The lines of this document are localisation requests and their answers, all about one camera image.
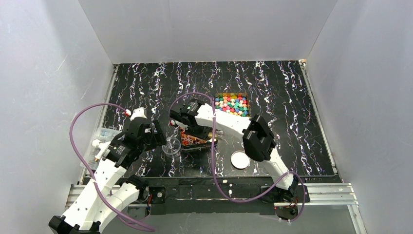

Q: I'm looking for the white round jar lid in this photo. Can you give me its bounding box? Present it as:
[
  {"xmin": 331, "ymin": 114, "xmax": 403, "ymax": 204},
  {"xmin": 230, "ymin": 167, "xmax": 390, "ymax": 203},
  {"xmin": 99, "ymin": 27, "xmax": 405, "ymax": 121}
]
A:
[{"xmin": 230, "ymin": 151, "xmax": 250, "ymax": 170}]

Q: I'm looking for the tin tray of lollipops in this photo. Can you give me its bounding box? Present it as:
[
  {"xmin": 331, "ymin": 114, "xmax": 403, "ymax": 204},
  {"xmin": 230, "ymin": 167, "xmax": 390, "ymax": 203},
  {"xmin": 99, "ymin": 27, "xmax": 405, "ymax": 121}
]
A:
[{"xmin": 179, "ymin": 128, "xmax": 212, "ymax": 153}]

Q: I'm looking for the clear plastic jar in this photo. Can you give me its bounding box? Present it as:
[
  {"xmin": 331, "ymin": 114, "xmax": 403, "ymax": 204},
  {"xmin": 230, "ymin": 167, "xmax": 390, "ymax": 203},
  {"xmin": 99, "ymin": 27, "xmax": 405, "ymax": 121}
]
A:
[{"xmin": 162, "ymin": 136, "xmax": 181, "ymax": 158}]

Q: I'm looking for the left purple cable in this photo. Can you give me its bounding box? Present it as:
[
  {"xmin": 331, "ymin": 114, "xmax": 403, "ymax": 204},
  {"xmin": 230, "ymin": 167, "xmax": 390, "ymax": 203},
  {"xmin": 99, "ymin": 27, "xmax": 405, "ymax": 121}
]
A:
[{"xmin": 69, "ymin": 103, "xmax": 156, "ymax": 233}]

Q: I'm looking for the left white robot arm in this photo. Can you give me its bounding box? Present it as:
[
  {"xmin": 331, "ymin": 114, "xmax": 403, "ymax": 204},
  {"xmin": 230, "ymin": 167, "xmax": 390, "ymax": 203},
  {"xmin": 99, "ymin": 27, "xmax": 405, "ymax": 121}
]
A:
[{"xmin": 49, "ymin": 117, "xmax": 166, "ymax": 234}]

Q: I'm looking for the clear plastic box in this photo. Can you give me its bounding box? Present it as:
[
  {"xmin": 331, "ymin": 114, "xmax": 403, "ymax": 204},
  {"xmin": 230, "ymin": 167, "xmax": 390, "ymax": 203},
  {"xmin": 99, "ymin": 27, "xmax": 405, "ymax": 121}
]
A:
[{"xmin": 83, "ymin": 127, "xmax": 121, "ymax": 170}]

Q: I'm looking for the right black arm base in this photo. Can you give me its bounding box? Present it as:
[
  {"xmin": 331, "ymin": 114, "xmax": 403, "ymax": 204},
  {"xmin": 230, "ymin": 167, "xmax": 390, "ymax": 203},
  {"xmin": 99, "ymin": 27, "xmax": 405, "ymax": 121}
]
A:
[{"xmin": 259, "ymin": 187, "xmax": 302, "ymax": 221}]

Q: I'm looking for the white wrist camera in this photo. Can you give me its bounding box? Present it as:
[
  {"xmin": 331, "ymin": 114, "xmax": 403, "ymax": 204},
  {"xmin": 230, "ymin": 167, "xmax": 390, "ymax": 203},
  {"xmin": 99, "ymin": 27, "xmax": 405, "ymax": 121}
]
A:
[
  {"xmin": 125, "ymin": 107, "xmax": 147, "ymax": 121},
  {"xmin": 169, "ymin": 119, "xmax": 187, "ymax": 129}
]

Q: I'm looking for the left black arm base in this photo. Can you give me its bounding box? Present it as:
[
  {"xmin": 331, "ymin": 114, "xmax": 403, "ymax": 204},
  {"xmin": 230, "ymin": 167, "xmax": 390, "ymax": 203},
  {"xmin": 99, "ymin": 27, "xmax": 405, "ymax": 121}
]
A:
[{"xmin": 142, "ymin": 186, "xmax": 166, "ymax": 205}]

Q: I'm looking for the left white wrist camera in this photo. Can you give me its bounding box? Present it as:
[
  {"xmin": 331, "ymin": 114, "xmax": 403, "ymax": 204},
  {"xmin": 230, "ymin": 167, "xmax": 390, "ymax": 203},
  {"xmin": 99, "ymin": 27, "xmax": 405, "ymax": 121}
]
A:
[{"xmin": 125, "ymin": 107, "xmax": 147, "ymax": 121}]

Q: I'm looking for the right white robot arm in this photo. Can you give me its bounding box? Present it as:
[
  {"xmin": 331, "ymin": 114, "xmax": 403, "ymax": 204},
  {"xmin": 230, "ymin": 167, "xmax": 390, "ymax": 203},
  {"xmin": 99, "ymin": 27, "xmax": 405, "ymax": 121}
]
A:
[{"xmin": 169, "ymin": 98, "xmax": 298, "ymax": 201}]

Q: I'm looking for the purple cable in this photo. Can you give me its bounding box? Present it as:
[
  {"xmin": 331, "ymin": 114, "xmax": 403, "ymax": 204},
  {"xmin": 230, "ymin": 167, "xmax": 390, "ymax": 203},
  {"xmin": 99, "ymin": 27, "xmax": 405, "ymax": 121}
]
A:
[
  {"xmin": 69, "ymin": 103, "xmax": 156, "ymax": 233},
  {"xmin": 168, "ymin": 92, "xmax": 307, "ymax": 223}
]

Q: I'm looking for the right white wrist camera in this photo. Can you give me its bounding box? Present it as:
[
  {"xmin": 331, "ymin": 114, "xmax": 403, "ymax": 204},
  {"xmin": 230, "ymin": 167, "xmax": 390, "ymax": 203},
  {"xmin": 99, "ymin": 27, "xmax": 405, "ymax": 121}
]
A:
[{"xmin": 169, "ymin": 119, "xmax": 187, "ymax": 129}]

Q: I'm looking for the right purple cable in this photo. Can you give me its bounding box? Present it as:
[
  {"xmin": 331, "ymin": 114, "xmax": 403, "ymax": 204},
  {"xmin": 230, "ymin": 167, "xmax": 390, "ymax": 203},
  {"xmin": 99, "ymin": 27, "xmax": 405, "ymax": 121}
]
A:
[{"xmin": 168, "ymin": 92, "xmax": 307, "ymax": 223}]

